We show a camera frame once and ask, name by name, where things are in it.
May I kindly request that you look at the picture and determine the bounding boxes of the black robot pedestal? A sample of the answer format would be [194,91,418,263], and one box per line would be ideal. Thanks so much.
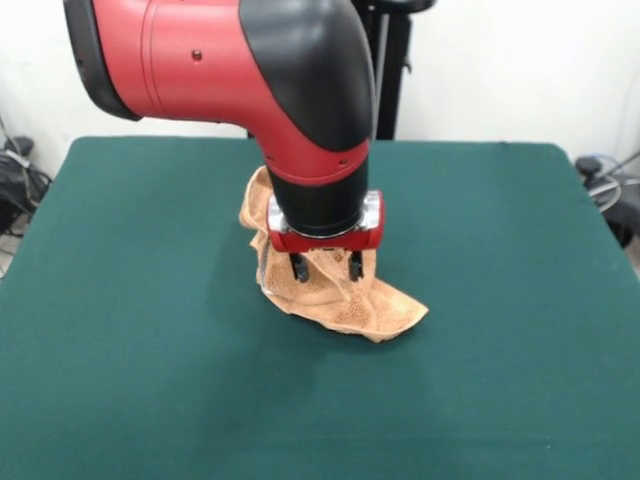
[246,0,439,141]

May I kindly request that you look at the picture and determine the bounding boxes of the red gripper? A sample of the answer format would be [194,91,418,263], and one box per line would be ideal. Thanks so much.
[267,189,387,284]

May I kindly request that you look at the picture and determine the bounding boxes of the orange terry towel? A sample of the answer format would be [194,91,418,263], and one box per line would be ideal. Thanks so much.
[238,166,431,345]

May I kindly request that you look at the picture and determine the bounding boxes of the dark green table cloth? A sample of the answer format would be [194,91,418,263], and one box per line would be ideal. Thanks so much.
[0,135,640,480]

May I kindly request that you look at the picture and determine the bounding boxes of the black stand base with cables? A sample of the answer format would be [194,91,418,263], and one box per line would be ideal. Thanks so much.
[574,152,640,249]
[0,135,54,237]

